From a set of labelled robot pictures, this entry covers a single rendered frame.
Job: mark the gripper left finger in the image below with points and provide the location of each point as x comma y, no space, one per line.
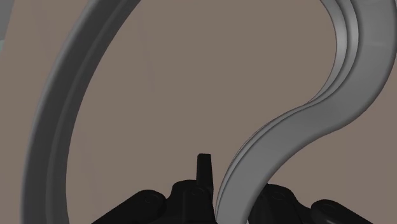
189,201

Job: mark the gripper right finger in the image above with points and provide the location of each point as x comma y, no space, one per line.
279,204

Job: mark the grey curved loop object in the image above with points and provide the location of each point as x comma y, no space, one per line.
310,124

